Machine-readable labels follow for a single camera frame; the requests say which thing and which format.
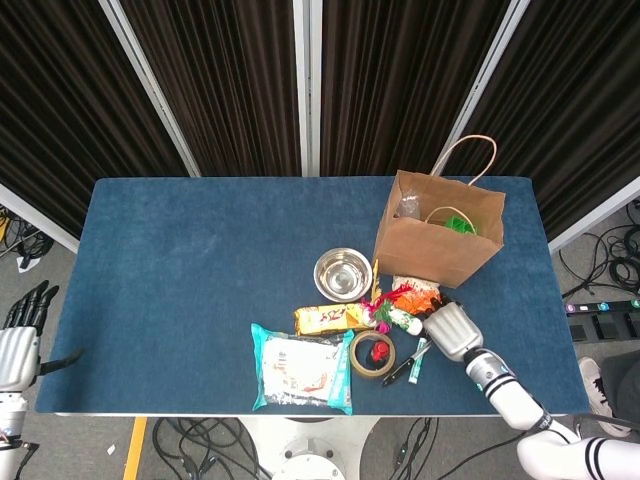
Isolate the right silver and black robot hand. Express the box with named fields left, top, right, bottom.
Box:
left=422, top=294, right=485, bottom=362

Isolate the left silver and black robot hand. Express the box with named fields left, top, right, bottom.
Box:
left=0, top=280, right=84, bottom=391

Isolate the green toy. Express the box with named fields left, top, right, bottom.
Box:
left=442, top=214, right=481, bottom=236

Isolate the orange snack packet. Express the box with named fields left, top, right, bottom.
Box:
left=392, top=277, right=445, bottom=317

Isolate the brown paper shopping bag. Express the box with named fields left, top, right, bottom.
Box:
left=373, top=134, right=507, bottom=290

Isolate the small white and green bottle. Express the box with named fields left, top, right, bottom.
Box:
left=389, top=307, right=425, bottom=336

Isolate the colourful feather shuttlecock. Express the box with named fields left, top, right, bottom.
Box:
left=358, top=257, right=416, bottom=335

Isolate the brown tape roll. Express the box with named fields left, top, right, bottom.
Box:
left=349, top=330, right=397, bottom=380

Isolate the stainless steel bowl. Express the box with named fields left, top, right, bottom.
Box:
left=313, top=248, right=374, bottom=303

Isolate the gold biscuit pack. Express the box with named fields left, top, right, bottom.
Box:
left=293, top=303, right=371, bottom=337

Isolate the white sneaker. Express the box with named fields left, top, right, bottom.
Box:
left=578, top=355, right=634, bottom=439

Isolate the teal instant noodle packet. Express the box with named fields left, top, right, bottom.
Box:
left=249, top=322, right=355, bottom=416

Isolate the blue velvet tablecloth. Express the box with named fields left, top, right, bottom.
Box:
left=37, top=175, right=591, bottom=416

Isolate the person's dark trouser leg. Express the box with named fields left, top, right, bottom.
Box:
left=599, top=349, right=640, bottom=426

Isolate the dark pleated curtain panel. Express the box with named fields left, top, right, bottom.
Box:
left=319, top=0, right=512, bottom=177
left=121, top=0, right=303, bottom=177
left=0, top=0, right=190, bottom=240
left=444, top=0, right=640, bottom=241

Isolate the black cable tangle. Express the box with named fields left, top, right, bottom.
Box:
left=389, top=417, right=441, bottom=480
left=152, top=417, right=271, bottom=480
left=0, top=207, right=54, bottom=266
left=558, top=199, right=640, bottom=296

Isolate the white partition frame post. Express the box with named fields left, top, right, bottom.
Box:
left=0, top=182, right=80, bottom=254
left=292, top=0, right=324, bottom=177
left=548, top=175, right=640, bottom=255
left=429, top=0, right=531, bottom=177
left=98, top=0, right=202, bottom=177

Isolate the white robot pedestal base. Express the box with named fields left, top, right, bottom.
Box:
left=239, top=415, right=381, bottom=480

